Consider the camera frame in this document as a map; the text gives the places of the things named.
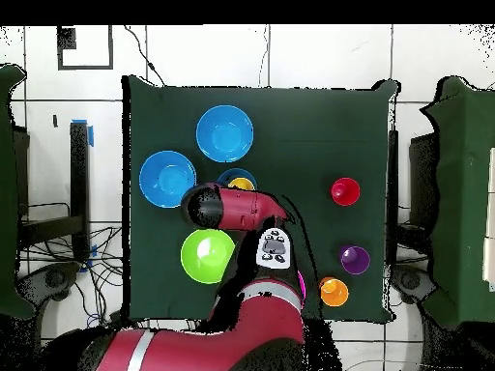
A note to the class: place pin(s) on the yellow cup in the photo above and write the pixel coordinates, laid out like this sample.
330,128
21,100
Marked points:
241,183

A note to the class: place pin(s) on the small blue bowl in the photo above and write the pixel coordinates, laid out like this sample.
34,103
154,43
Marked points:
236,172

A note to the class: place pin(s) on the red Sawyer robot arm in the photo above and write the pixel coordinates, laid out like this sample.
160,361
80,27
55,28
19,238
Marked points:
251,340

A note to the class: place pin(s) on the green bowl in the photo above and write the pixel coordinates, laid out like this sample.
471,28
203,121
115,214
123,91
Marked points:
201,259

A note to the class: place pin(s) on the large blue bowl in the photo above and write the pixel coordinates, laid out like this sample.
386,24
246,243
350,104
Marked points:
224,133
167,179

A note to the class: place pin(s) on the dark green tablecloth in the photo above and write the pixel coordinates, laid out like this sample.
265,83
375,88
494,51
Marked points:
309,135

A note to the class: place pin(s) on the pink bowl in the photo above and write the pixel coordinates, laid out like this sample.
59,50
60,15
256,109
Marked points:
301,286

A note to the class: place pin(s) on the red cup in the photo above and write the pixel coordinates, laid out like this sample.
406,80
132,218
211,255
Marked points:
345,191

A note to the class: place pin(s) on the purple cup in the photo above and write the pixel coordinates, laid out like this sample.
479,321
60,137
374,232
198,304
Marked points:
354,260

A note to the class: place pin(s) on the orange cup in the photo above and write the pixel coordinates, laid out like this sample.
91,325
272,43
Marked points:
335,291

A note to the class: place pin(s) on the black stand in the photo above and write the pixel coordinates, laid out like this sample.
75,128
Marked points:
79,174

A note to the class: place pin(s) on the black chair base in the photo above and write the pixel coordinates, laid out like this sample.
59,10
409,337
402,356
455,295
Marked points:
54,278
410,280

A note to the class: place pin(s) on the green covered side table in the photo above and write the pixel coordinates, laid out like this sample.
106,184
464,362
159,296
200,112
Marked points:
7,193
464,193

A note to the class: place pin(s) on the black floor frame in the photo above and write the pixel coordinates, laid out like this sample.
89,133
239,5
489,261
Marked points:
65,38

